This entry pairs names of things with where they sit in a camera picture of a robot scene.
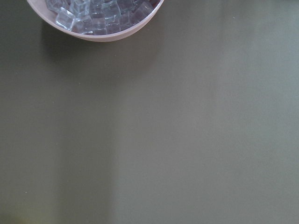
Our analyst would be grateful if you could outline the clear plastic ice cubes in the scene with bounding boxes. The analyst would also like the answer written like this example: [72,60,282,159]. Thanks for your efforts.
[45,0,159,35]

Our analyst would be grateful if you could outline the pink bowl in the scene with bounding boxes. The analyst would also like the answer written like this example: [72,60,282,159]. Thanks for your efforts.
[27,0,164,42]

